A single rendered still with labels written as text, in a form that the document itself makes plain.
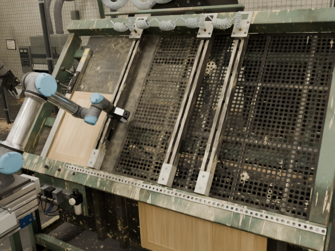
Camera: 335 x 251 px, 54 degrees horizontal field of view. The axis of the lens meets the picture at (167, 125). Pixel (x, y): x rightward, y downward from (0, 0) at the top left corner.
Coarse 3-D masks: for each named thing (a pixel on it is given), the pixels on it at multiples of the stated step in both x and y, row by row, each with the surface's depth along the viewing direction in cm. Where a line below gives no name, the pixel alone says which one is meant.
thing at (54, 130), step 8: (88, 48) 272; (88, 56) 271; (80, 64) 268; (80, 72) 265; (80, 80) 266; (64, 112) 256; (56, 120) 254; (56, 128) 251; (48, 136) 251; (48, 144) 248; (48, 152) 247
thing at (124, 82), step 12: (132, 24) 236; (132, 36) 245; (144, 36) 250; (132, 48) 246; (132, 60) 241; (132, 72) 242; (120, 84) 238; (120, 96) 234; (120, 108) 235; (108, 120) 228; (108, 132) 227; (96, 144) 224; (96, 156) 220; (96, 168) 220
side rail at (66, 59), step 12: (72, 36) 286; (72, 48) 286; (60, 60) 279; (72, 60) 288; (60, 72) 278; (48, 108) 272; (36, 120) 263; (36, 132) 264; (24, 144) 257; (36, 144) 266
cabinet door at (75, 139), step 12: (72, 96) 260; (84, 96) 255; (108, 96) 244; (72, 120) 250; (60, 132) 250; (72, 132) 245; (84, 132) 240; (96, 132) 236; (60, 144) 246; (72, 144) 241; (84, 144) 236; (48, 156) 246; (60, 156) 241; (72, 156) 236; (84, 156) 232
